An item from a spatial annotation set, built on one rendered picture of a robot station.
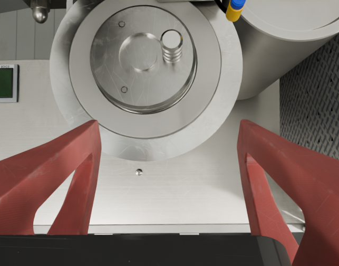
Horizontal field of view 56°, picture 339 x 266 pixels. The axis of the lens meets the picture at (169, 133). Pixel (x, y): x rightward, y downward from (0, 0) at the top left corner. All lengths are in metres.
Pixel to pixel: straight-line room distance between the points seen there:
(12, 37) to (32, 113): 2.69
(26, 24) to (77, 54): 2.99
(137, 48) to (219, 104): 0.07
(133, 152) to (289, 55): 0.16
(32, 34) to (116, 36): 2.94
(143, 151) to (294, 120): 0.26
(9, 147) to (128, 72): 0.44
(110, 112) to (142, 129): 0.03
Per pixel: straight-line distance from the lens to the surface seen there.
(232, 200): 0.58
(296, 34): 0.27
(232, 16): 0.21
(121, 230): 0.60
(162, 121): 0.23
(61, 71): 0.26
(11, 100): 0.64
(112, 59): 0.23
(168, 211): 0.58
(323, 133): 0.37
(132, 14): 0.24
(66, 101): 0.26
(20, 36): 3.24
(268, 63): 0.32
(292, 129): 0.45
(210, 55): 0.25
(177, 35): 0.20
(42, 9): 0.66
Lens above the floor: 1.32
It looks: 4 degrees down
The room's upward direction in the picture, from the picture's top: 179 degrees clockwise
